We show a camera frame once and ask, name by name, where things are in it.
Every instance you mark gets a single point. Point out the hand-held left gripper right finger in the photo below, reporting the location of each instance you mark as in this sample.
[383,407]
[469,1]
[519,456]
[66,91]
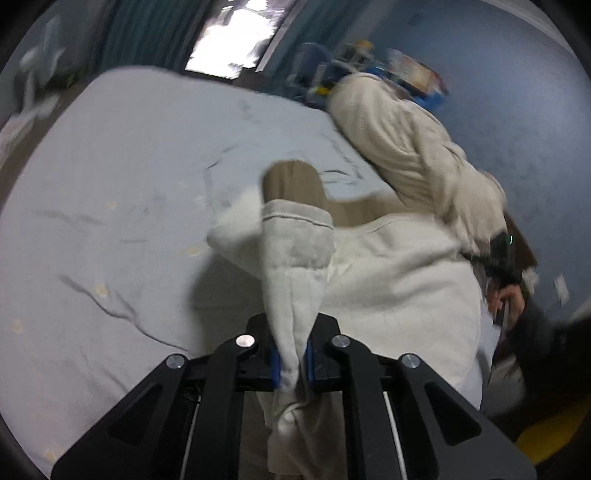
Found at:
[310,367]

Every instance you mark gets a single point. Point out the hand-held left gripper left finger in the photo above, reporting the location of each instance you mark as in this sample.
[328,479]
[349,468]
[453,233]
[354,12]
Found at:
[275,369]

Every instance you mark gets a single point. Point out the cream padded hooded jacket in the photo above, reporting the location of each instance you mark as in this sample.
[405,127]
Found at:
[397,286]

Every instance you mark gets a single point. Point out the person's right forearm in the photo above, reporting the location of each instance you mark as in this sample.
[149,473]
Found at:
[549,341]

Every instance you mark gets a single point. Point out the person's right hand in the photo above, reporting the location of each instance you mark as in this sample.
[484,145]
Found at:
[508,302]

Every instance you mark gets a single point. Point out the cream fleece blanket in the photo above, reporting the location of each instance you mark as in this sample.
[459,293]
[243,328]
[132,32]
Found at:
[406,138]

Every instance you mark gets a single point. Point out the yellow object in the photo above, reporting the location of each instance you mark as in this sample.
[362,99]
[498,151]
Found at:
[554,434]

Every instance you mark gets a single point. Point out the blue bookshelf with books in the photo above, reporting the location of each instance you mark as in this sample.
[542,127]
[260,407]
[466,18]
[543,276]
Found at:
[406,69]

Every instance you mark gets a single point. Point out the bed with grey sheet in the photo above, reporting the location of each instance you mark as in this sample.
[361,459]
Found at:
[101,184]

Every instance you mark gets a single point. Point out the blue chair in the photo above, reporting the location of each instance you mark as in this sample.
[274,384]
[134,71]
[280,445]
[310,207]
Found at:
[309,69]

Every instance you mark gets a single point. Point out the glass balcony door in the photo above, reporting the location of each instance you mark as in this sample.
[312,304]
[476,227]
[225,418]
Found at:
[235,37]

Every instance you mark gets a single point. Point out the teal curtain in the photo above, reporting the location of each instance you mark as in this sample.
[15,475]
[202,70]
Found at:
[147,32]

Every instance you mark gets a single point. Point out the white standing fan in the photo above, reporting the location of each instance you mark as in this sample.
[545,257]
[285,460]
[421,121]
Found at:
[39,64]

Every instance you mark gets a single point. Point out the white wall socket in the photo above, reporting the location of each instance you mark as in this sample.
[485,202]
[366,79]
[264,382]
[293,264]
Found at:
[562,288]

